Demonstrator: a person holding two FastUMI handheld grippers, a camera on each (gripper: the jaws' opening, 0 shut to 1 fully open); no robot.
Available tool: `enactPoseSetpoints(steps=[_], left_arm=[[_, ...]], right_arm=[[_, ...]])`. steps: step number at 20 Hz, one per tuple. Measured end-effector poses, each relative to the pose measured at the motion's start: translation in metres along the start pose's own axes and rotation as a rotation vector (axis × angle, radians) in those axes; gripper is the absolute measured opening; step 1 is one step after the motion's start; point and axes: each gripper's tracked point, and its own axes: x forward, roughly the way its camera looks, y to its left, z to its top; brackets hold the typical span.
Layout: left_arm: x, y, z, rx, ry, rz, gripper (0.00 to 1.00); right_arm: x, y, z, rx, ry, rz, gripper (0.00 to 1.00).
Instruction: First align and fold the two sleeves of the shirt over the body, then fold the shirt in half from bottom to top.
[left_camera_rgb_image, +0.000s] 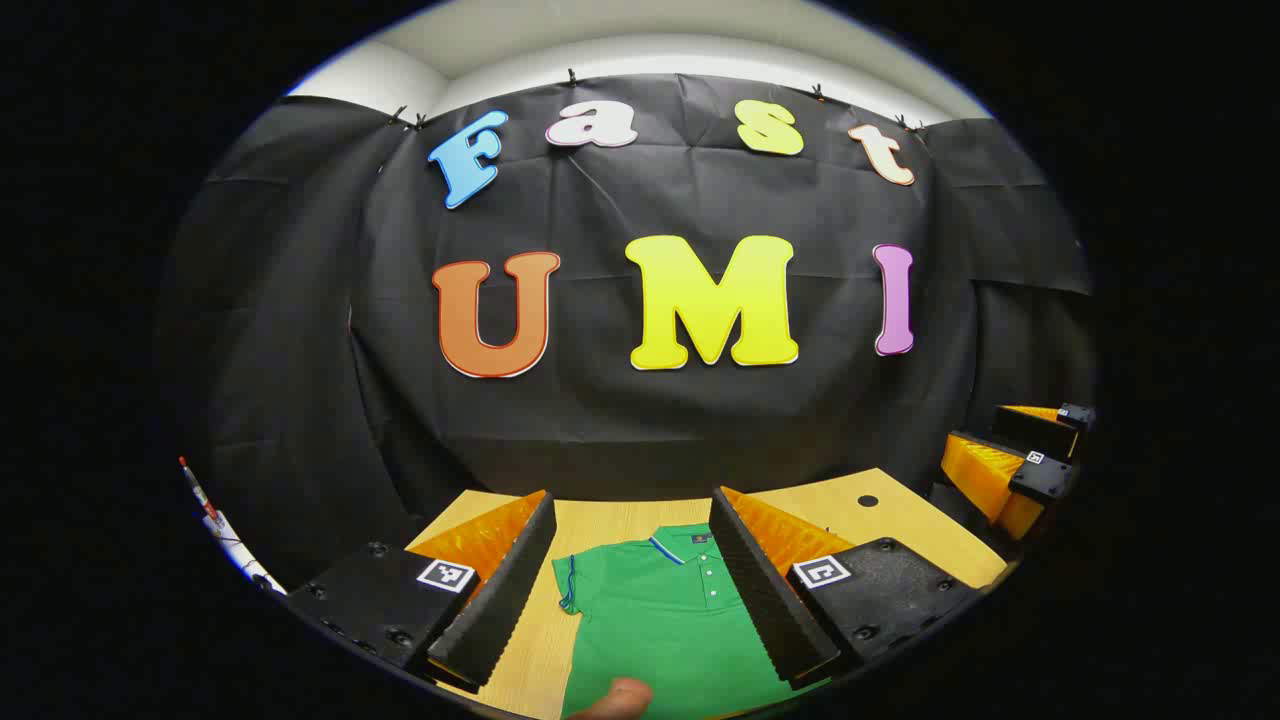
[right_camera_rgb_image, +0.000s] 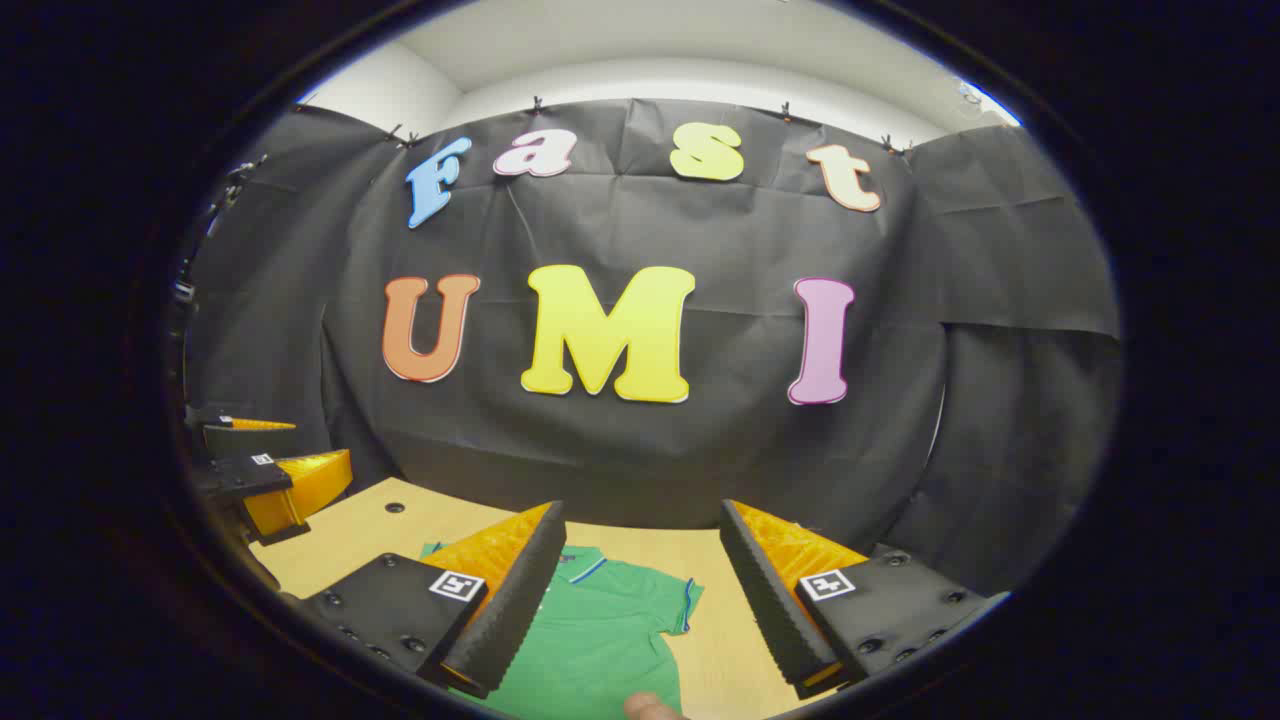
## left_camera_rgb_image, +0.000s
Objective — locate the white and red object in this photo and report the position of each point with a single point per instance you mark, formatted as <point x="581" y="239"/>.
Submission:
<point x="235" y="545"/>

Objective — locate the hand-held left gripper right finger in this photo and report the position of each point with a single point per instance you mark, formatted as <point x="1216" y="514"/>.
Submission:
<point x="770" y="610"/>

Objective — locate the black backdrop cloth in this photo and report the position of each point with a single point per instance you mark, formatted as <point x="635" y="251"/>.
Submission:
<point x="600" y="420"/>

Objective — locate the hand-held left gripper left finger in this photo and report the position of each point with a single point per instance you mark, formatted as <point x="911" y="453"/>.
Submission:
<point x="505" y="600"/>

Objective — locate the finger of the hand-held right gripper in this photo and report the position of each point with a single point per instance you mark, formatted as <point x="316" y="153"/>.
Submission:
<point x="1040" y="428"/>
<point x="985" y="470"/>

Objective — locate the green T-shirt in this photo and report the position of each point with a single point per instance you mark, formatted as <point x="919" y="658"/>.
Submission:
<point x="660" y="630"/>

